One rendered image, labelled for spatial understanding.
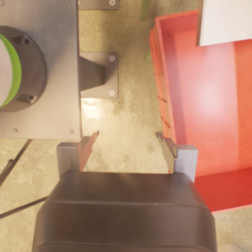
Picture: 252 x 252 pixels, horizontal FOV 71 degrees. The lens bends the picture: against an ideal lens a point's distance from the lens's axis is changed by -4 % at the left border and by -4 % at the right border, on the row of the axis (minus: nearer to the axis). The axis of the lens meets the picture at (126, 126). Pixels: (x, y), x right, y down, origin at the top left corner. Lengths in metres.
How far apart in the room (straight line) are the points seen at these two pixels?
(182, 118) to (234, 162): 0.31
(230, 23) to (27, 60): 0.40
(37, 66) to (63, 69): 0.04
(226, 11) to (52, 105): 0.39
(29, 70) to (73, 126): 0.12
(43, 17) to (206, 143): 0.70
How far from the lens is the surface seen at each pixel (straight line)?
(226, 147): 0.86
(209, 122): 0.80
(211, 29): 0.46
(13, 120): 0.41
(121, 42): 1.28
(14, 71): 0.30
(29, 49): 0.35
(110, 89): 1.25
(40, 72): 0.35
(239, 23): 0.49
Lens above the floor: 1.25
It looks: 75 degrees down
